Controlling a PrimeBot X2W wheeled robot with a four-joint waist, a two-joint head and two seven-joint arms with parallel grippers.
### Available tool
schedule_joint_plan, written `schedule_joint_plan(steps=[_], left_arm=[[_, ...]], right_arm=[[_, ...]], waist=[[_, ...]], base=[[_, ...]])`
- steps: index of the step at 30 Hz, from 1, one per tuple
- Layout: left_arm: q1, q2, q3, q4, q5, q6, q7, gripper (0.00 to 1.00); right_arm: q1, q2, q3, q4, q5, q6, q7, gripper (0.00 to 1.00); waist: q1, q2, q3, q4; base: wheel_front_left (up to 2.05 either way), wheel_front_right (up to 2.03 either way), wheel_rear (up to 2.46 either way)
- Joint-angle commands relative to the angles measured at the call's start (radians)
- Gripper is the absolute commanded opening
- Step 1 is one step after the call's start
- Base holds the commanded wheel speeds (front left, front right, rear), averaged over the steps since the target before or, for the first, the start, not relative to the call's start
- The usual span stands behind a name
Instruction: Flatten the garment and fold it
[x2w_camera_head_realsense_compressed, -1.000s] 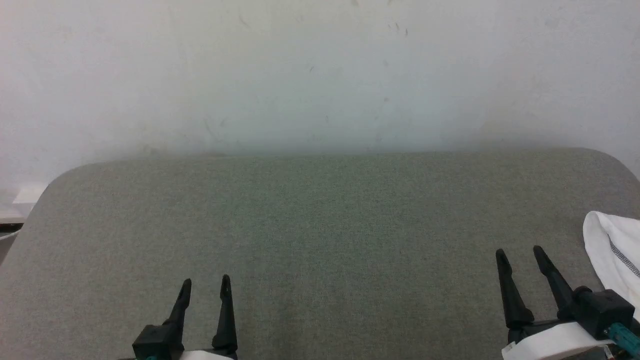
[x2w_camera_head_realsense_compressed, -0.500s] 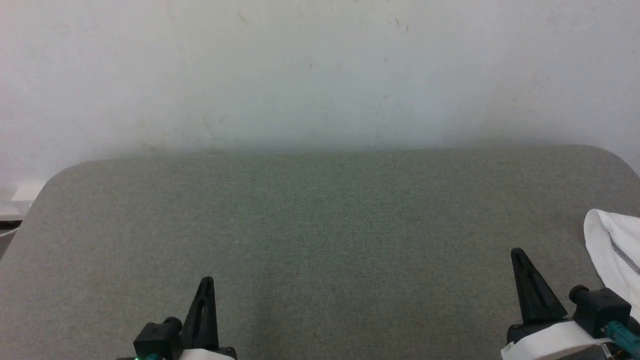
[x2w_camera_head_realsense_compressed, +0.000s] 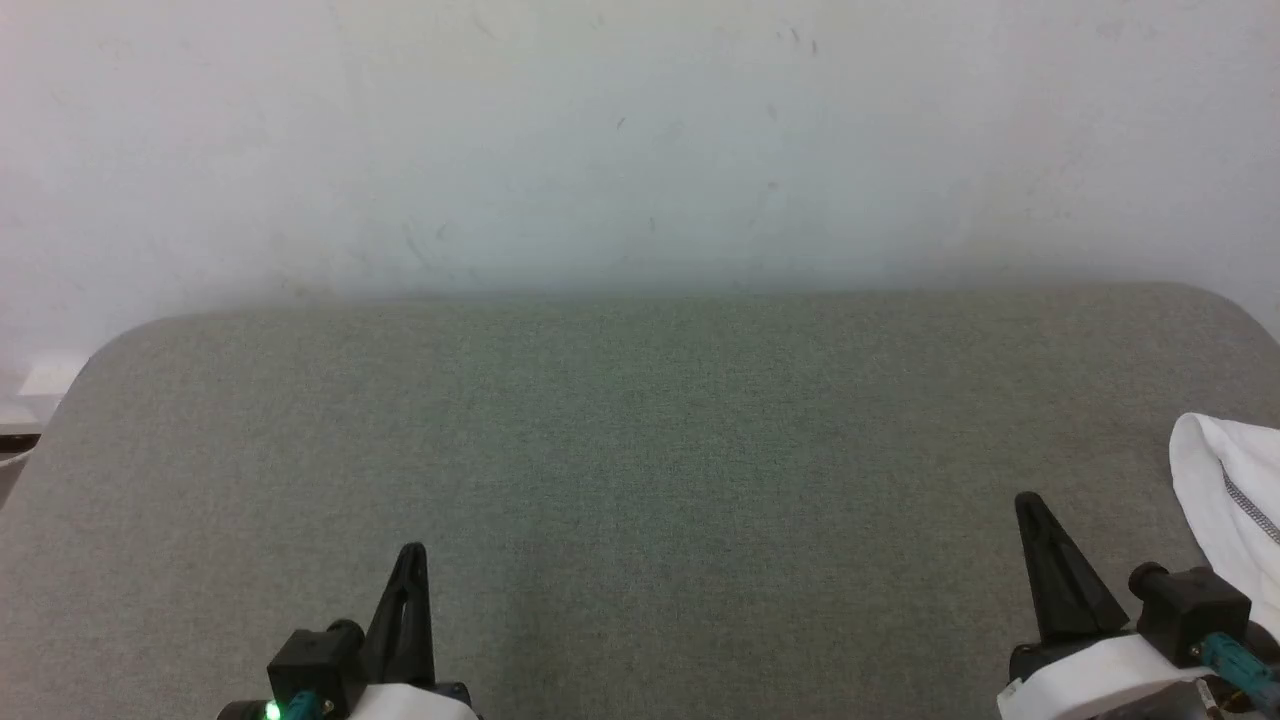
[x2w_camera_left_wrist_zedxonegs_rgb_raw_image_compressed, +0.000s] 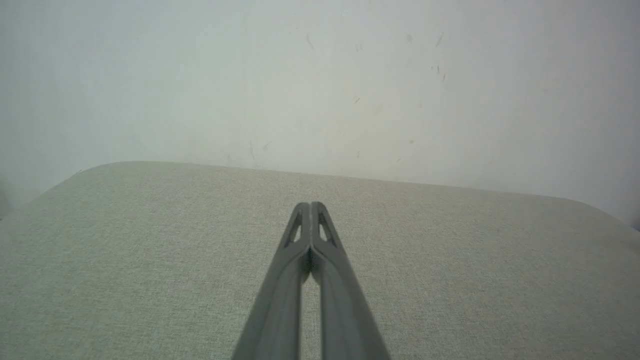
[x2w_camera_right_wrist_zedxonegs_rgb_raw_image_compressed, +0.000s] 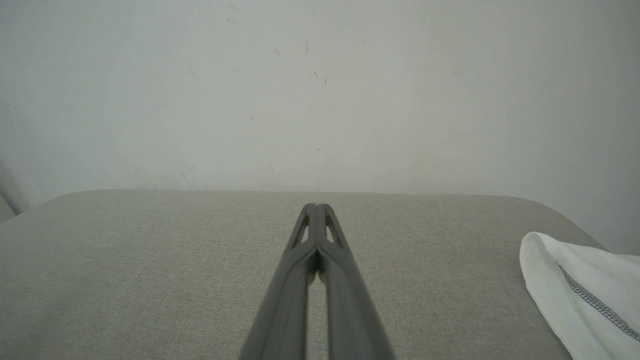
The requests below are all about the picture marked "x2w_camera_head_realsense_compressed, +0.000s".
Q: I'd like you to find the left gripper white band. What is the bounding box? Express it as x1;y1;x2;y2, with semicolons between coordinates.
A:
344;544;483;720

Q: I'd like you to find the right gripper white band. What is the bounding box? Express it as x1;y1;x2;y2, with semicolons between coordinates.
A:
997;492;1213;720

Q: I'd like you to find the white long sleeve shirt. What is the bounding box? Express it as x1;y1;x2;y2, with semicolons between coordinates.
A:
1168;412;1280;647

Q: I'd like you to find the grey fabric sofa cushion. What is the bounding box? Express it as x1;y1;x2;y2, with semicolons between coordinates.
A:
0;283;1280;720

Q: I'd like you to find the right teal plug black cable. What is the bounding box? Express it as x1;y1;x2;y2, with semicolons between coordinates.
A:
1198;632;1280;713

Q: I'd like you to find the white block at wall base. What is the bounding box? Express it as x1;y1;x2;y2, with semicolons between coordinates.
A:
18;352;93;400

